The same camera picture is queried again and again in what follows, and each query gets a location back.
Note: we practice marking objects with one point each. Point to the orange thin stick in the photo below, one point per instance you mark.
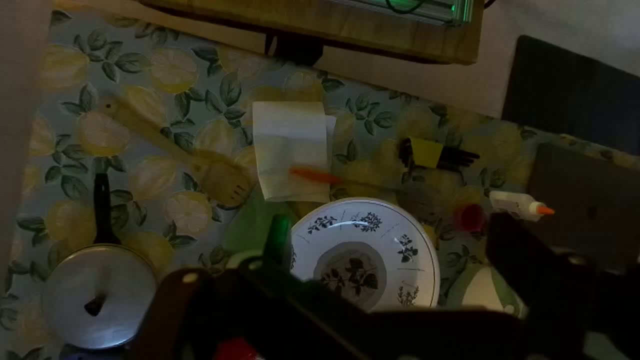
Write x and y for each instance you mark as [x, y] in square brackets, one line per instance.
[317, 177]

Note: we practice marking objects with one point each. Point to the green marker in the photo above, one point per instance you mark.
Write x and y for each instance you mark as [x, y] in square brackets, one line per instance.
[278, 237]

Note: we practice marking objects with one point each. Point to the yellow black binder clip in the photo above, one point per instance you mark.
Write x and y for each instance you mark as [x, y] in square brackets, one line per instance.
[433, 153]

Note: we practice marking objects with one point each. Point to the white floral ceramic bowl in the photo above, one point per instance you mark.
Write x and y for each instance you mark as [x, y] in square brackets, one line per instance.
[366, 250]

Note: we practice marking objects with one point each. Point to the silver pot lid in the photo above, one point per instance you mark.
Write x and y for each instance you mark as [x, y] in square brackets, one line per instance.
[97, 296]

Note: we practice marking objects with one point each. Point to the wooden slotted spatula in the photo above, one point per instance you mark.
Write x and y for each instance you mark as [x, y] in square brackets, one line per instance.
[193, 163]

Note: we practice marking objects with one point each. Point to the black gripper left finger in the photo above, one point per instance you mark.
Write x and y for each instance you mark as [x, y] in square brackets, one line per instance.
[266, 321]

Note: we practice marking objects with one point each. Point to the dark chair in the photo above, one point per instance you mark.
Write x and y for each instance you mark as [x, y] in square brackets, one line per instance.
[572, 93]

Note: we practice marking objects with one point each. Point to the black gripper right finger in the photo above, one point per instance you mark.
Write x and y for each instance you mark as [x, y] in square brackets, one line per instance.
[553, 286]

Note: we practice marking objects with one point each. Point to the lemon print tablecloth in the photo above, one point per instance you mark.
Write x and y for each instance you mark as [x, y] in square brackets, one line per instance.
[166, 132]

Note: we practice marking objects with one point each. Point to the white paper napkin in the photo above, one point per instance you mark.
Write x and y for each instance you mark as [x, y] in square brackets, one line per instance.
[293, 147]

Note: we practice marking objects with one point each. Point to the pale green plate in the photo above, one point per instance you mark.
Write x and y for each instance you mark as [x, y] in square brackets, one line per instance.
[252, 227]

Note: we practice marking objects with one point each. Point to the glue bottle with orange tip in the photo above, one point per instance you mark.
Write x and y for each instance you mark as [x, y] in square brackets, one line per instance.
[521, 203]

